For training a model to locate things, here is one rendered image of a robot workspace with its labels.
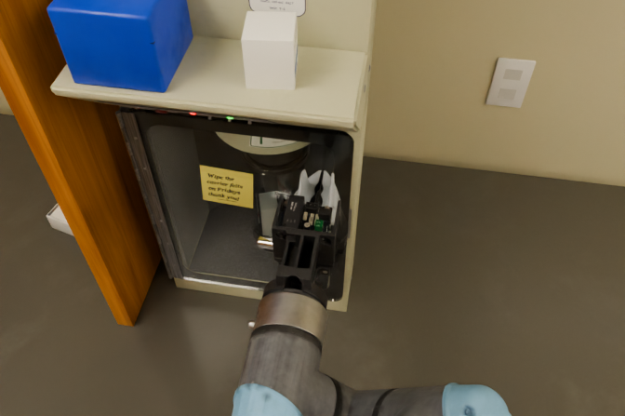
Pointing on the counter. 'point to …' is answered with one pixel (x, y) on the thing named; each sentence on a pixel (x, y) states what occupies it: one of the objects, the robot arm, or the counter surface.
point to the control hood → (353, 99)
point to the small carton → (270, 50)
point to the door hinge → (138, 172)
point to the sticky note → (227, 186)
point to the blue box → (123, 23)
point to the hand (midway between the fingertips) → (321, 182)
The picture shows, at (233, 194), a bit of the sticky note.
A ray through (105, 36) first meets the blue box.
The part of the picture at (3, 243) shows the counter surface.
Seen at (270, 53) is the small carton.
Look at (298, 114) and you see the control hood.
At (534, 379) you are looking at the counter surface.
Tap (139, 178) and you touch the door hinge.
